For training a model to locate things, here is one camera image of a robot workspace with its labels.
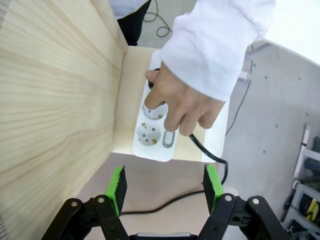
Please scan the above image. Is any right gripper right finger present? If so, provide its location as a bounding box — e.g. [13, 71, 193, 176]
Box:
[197, 163, 294, 240]

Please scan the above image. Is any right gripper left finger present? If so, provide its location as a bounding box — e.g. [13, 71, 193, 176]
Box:
[41, 164, 130, 240]

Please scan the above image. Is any black power cable with plug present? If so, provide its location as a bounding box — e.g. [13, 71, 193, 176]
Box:
[119, 67, 229, 216]

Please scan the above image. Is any person's left forearm white sleeve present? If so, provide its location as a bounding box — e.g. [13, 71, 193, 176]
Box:
[159, 0, 276, 102]

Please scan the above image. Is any person's left hand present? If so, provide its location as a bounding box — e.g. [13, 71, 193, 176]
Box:
[144, 61, 226, 137]

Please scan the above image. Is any white three-socket power strip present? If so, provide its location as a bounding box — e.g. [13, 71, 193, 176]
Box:
[131, 48, 181, 163]

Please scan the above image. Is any grey tool storage rack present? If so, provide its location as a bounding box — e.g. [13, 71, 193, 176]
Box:
[281, 123, 320, 240]

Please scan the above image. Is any wooden four-compartment shelf box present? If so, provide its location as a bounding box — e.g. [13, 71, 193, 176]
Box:
[0, 0, 130, 240]

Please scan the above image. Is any person in white hoodie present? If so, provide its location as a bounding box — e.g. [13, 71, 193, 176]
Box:
[109, 0, 153, 47]

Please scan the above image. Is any white side table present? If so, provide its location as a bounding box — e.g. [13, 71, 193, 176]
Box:
[262, 0, 320, 68]

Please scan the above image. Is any thin dark floor cable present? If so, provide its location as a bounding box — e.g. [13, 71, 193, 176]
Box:
[224, 43, 254, 136]

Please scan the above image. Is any looped dark floor cable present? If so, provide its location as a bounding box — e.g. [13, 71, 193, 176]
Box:
[142, 0, 173, 39]

